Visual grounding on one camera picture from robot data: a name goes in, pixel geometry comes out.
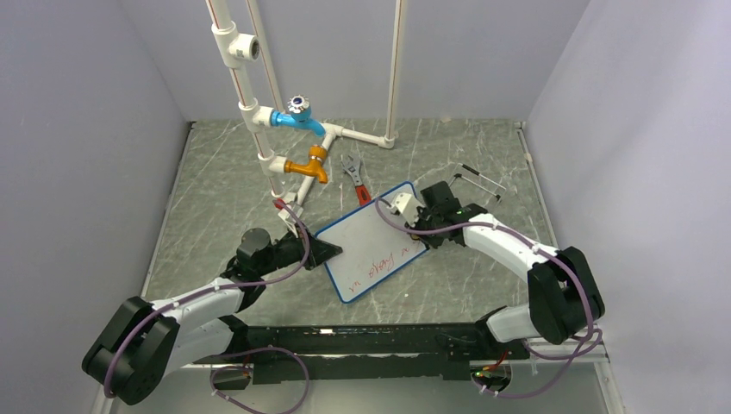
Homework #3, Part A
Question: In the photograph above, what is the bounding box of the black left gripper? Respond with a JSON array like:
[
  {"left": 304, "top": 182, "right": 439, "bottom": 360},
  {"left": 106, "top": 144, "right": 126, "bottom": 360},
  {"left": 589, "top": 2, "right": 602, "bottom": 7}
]
[{"left": 257, "top": 222, "right": 343, "bottom": 277}]

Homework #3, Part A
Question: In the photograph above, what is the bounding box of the blue framed whiteboard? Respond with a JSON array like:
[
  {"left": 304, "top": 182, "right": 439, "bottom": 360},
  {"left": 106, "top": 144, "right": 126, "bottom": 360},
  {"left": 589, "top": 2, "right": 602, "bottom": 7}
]
[{"left": 316, "top": 181, "right": 427, "bottom": 304}]

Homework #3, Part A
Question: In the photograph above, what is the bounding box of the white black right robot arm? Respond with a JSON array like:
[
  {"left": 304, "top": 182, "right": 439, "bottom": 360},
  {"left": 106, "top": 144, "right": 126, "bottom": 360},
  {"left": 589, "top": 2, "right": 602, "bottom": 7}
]
[{"left": 397, "top": 181, "right": 605, "bottom": 358}]

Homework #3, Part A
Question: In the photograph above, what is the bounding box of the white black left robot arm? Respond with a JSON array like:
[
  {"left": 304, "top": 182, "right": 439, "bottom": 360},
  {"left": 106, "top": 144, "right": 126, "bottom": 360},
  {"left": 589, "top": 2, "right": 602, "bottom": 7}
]
[{"left": 81, "top": 228, "right": 343, "bottom": 405}]

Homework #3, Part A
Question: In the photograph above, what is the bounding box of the black whiteboard stand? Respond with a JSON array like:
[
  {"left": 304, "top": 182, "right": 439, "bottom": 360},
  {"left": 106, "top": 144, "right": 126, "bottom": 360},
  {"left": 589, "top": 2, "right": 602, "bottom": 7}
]
[{"left": 448, "top": 163, "right": 507, "bottom": 204}]

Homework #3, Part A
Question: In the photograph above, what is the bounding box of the orange faucet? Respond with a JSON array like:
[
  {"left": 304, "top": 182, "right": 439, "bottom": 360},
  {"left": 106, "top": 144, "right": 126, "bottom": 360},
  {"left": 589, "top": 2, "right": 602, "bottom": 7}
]
[{"left": 284, "top": 145, "right": 328, "bottom": 184}]

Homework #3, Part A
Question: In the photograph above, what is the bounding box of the blue faucet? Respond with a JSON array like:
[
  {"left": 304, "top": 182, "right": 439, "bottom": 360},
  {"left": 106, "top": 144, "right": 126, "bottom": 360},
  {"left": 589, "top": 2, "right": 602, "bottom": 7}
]
[{"left": 270, "top": 95, "right": 326, "bottom": 136}]

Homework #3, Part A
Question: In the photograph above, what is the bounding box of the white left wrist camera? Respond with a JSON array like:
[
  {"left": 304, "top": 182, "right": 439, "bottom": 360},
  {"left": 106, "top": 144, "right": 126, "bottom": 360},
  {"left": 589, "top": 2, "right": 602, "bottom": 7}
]
[{"left": 273, "top": 198, "right": 303, "bottom": 233}]

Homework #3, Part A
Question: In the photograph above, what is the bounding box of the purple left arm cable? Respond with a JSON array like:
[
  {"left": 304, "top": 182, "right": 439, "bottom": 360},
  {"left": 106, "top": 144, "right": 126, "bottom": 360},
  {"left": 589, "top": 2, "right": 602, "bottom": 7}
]
[{"left": 103, "top": 199, "right": 311, "bottom": 399}]

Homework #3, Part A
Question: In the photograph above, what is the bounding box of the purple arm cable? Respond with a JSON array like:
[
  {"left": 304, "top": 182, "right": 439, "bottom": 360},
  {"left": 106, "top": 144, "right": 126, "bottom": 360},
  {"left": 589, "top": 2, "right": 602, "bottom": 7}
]
[
  {"left": 103, "top": 199, "right": 311, "bottom": 399},
  {"left": 373, "top": 197, "right": 604, "bottom": 400}
]

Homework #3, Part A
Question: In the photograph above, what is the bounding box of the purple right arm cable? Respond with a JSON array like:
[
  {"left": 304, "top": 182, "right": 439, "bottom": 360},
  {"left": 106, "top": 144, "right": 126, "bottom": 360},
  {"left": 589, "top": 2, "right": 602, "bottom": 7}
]
[{"left": 373, "top": 197, "right": 604, "bottom": 400}]

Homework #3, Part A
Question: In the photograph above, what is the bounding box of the red handled adjustable wrench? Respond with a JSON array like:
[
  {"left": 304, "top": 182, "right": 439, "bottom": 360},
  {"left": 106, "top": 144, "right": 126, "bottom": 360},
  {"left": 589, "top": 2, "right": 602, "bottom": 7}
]
[{"left": 341, "top": 155, "right": 372, "bottom": 206}]

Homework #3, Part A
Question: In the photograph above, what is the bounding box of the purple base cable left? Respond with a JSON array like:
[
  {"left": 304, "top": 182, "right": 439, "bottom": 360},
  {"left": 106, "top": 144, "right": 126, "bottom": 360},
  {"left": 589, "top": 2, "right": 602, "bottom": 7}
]
[{"left": 209, "top": 346, "right": 310, "bottom": 414}]

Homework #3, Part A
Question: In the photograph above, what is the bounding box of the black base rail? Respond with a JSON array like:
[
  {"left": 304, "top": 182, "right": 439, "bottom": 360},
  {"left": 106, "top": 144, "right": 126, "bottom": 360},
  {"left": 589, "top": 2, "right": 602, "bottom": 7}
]
[{"left": 200, "top": 323, "right": 528, "bottom": 385}]

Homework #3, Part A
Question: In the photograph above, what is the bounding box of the white PVC pipe frame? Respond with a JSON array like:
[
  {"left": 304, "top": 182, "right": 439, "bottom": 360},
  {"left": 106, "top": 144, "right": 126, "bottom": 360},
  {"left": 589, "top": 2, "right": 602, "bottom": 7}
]
[{"left": 205, "top": 1, "right": 406, "bottom": 209}]

